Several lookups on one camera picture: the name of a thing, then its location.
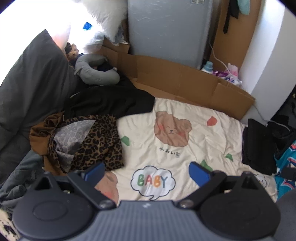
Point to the white refill pouch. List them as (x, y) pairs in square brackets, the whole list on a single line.
[(232, 81)]

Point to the hanging teal cloth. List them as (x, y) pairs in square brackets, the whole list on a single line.
[(244, 7)]

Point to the brown garment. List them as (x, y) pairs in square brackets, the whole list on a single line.
[(38, 141)]

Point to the grey cabinet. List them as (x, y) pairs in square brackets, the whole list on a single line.
[(166, 30)]

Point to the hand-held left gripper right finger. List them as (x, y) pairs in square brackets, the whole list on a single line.
[(198, 174)]

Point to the upright cardboard panel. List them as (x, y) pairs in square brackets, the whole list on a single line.
[(240, 34)]

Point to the grey garment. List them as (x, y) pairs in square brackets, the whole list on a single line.
[(20, 176)]

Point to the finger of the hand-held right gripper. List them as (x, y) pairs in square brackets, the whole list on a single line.
[(288, 172)]

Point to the white pillow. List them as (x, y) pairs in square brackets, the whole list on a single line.
[(108, 20)]

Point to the purple packet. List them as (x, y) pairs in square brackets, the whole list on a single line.
[(219, 74)]

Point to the leopard print skirt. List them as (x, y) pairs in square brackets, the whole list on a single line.
[(101, 148)]

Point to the grey neck pillow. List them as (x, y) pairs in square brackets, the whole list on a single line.
[(92, 75)]

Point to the black and white cloth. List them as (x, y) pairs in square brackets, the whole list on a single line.
[(7, 227)]

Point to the folded black clothes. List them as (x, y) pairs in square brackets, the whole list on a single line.
[(259, 143)]

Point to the small blue object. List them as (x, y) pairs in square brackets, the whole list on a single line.
[(87, 26)]

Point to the white detergent bottle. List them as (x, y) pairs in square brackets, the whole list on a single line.
[(208, 67)]

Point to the teal printed jersey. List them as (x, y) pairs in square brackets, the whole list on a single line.
[(286, 185)]

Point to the black bag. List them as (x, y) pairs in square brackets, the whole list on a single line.
[(282, 134)]

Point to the hanging black cloth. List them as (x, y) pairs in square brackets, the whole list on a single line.
[(233, 9)]

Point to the pink plastic bag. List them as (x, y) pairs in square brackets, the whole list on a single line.
[(232, 69)]

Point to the flat cardboard sheet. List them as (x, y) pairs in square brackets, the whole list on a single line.
[(173, 76)]

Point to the brown teddy toy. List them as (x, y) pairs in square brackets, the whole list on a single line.
[(72, 53)]

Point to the clear plastic bag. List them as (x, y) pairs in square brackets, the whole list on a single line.
[(94, 40)]

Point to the grey cloth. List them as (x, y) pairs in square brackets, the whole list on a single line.
[(288, 217)]

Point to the black garment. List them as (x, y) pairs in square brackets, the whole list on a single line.
[(104, 99)]

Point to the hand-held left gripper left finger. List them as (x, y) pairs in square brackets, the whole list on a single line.
[(94, 172)]

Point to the cream bear printed blanket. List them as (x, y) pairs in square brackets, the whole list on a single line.
[(143, 129)]

